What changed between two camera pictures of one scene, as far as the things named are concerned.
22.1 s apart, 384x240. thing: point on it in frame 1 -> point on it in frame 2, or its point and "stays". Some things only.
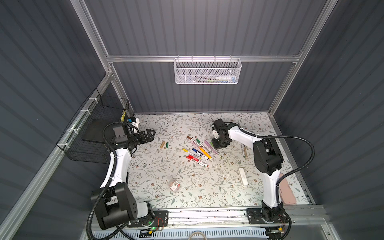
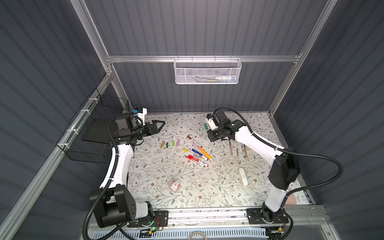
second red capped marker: [195, 161] stays
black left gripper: [149, 137] -> [155, 130]
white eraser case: [242, 177] stays
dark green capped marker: [242, 147] stays
